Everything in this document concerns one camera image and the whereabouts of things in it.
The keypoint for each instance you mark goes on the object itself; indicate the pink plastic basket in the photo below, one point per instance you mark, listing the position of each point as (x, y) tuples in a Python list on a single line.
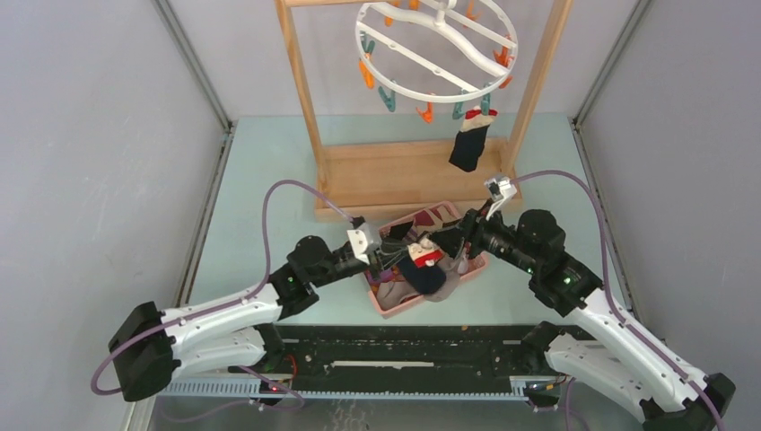
[(475, 267)]

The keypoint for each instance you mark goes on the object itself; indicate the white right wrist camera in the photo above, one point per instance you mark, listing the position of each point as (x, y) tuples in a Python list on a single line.
[(501, 190)]

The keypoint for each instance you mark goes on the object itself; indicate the wooden hanger stand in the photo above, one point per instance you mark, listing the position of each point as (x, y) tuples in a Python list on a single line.
[(385, 180)]

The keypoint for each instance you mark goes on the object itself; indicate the teal left clothespin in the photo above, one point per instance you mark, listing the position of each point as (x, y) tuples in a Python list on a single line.
[(388, 97)]

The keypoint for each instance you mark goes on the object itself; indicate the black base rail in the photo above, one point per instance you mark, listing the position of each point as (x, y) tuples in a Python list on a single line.
[(396, 360)]

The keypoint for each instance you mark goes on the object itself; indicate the purple striped sock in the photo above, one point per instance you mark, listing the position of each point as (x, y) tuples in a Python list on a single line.
[(375, 282)]

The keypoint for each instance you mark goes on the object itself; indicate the grey sock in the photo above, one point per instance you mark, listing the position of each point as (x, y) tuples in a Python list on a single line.
[(392, 295)]

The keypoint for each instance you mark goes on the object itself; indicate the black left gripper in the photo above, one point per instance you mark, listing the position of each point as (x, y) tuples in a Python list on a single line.
[(387, 254)]

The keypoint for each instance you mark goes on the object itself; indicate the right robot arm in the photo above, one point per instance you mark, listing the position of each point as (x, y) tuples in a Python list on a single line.
[(631, 366)]

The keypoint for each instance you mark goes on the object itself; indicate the beige red striped sock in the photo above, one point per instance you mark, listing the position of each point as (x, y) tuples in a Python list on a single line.
[(434, 217)]

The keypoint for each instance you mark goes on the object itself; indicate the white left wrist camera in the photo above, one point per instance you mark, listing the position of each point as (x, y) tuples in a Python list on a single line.
[(364, 240)]

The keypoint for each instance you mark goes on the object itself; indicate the teal clothespin holding sock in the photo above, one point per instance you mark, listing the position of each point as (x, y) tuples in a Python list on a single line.
[(485, 104)]

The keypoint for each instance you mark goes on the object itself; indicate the white round clip hanger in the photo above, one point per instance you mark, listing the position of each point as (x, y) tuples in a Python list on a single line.
[(447, 51)]

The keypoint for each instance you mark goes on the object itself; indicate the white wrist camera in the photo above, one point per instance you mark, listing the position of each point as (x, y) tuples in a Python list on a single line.
[(501, 190), (364, 240)]

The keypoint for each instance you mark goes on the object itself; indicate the orange clothespin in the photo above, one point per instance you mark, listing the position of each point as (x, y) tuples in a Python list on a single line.
[(426, 113), (366, 74)]

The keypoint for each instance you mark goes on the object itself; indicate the orange front clothespin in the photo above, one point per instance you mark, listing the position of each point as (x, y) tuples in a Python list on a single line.
[(426, 113)]

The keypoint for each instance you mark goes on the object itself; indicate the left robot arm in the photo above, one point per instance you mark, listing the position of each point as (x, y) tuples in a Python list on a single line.
[(154, 347)]

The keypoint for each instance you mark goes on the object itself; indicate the navy santa sock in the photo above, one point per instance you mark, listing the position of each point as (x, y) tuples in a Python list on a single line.
[(427, 278), (469, 143)]

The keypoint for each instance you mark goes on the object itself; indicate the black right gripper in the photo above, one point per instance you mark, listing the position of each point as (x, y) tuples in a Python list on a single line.
[(473, 224)]

